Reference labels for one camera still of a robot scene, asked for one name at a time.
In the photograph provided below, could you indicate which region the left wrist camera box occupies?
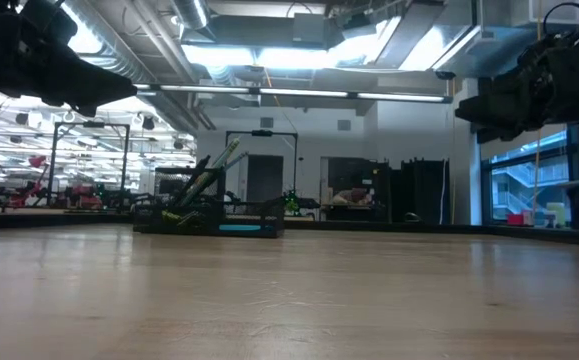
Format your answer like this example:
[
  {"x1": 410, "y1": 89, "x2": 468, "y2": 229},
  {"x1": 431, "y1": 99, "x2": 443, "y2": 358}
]
[{"x1": 21, "y1": 0, "x2": 79, "y2": 45}]

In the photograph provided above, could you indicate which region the long ceiling light tube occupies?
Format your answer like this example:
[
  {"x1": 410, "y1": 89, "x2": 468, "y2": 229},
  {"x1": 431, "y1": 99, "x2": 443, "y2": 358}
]
[{"x1": 136, "y1": 83, "x2": 454, "y2": 105}]

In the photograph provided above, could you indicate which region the pale green container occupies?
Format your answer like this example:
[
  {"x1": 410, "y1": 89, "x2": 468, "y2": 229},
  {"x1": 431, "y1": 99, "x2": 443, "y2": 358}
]
[{"x1": 546, "y1": 201, "x2": 568, "y2": 227}]

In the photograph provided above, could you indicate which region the grey pen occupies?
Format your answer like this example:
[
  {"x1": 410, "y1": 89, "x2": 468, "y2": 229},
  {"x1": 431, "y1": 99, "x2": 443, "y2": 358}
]
[{"x1": 216, "y1": 151, "x2": 250, "y2": 175}]

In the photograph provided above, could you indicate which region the white hanging cable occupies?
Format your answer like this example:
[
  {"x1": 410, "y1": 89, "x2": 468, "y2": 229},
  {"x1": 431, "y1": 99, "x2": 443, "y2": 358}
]
[{"x1": 437, "y1": 158, "x2": 449, "y2": 226}]

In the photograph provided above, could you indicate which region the teal pencil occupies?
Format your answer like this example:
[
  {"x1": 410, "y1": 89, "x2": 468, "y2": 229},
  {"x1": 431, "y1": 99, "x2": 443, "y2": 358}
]
[{"x1": 181, "y1": 142, "x2": 238, "y2": 207}]

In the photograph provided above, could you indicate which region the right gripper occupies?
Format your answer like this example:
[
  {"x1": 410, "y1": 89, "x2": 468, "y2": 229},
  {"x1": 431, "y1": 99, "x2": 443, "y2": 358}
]
[{"x1": 456, "y1": 37, "x2": 579, "y2": 146}]

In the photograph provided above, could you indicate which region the black pen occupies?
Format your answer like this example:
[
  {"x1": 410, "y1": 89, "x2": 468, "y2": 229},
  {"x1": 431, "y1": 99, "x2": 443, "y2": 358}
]
[{"x1": 175, "y1": 154, "x2": 212, "y2": 207}]

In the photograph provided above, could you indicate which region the white box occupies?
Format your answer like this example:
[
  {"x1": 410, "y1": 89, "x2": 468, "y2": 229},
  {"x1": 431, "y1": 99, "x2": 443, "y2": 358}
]
[{"x1": 522, "y1": 209, "x2": 546, "y2": 227}]

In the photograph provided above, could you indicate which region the red background equipment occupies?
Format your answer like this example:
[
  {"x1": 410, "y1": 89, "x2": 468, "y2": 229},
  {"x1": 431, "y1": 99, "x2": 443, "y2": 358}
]
[{"x1": 66, "y1": 183, "x2": 104, "y2": 210}]

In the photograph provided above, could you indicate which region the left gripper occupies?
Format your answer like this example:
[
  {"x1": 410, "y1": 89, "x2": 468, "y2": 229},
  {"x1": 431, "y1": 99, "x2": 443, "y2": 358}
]
[{"x1": 0, "y1": 9, "x2": 138, "y2": 119}]

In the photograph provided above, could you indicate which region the black mesh desk organizer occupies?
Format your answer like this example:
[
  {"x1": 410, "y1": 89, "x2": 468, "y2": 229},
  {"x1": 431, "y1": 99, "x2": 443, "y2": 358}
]
[{"x1": 131, "y1": 167, "x2": 286, "y2": 239}]

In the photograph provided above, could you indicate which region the black wall panel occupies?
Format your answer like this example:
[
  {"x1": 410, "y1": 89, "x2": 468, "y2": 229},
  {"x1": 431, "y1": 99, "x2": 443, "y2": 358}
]
[
  {"x1": 391, "y1": 158, "x2": 451, "y2": 226},
  {"x1": 320, "y1": 156, "x2": 391, "y2": 224}
]

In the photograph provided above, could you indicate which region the black standing desk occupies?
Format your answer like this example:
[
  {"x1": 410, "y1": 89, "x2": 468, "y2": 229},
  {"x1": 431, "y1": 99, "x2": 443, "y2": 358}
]
[{"x1": 321, "y1": 201, "x2": 389, "y2": 224}]

